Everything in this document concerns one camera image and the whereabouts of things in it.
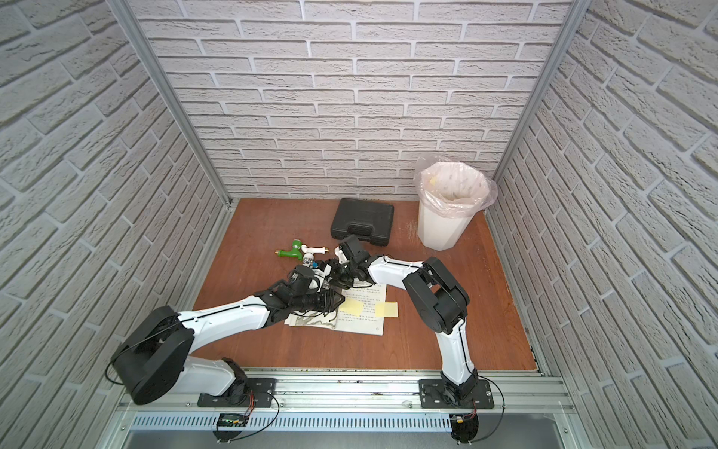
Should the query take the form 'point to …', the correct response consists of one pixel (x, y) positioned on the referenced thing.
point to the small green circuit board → (232, 420)
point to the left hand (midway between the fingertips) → (335, 291)
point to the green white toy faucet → (299, 250)
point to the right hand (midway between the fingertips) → (324, 277)
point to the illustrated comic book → (366, 323)
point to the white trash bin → (439, 233)
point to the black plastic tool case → (369, 221)
